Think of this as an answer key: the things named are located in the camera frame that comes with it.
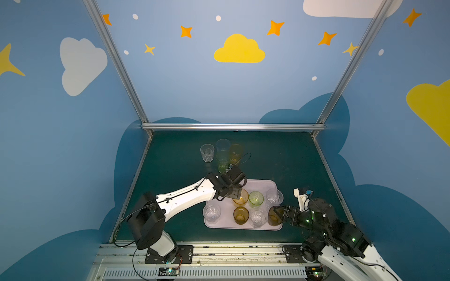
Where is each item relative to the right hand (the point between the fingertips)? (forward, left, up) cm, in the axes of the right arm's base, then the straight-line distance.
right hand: (281, 208), depth 71 cm
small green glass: (+10, +8, -14) cm, 19 cm away
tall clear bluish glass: (+35, +27, -6) cm, 44 cm away
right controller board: (-19, -16, -17) cm, 30 cm away
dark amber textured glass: (+2, +16, -15) cm, 22 cm away
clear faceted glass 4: (+39, +37, -13) cm, 55 cm away
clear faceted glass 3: (+1, +7, -15) cm, 17 cm away
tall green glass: (+29, +26, -9) cm, 40 cm away
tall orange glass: (+34, +19, -8) cm, 40 cm away
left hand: (+10, +19, -5) cm, 22 cm away
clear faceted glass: (+12, -2, -15) cm, 19 cm away
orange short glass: (+9, +14, -11) cm, 20 cm away
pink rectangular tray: (-2, +22, -16) cm, 28 cm away
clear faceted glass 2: (+2, +30, -16) cm, 34 cm away
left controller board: (-23, +45, -15) cm, 53 cm away
